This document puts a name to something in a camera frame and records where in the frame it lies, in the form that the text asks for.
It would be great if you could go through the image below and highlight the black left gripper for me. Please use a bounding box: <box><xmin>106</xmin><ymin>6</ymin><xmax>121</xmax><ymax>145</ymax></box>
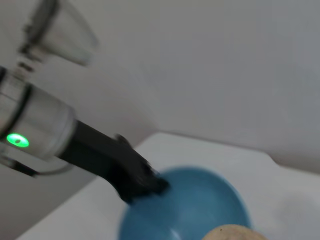
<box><xmin>59</xmin><ymin>119</ymin><xmax>170</xmax><ymax>205</ymax></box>

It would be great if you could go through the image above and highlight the blue ceramic bowl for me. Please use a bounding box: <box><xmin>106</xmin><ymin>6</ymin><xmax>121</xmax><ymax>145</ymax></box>
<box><xmin>117</xmin><ymin>166</ymin><xmax>253</xmax><ymax>240</ymax></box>

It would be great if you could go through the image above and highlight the round beige egg yolk pastry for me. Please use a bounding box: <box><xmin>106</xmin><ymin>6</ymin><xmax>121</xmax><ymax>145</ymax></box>
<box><xmin>202</xmin><ymin>224</ymin><xmax>270</xmax><ymax>240</ymax></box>

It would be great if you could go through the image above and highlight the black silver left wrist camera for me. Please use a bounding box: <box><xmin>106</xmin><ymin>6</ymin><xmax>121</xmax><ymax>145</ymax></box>
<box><xmin>17</xmin><ymin>0</ymin><xmax>99</xmax><ymax>67</ymax></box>

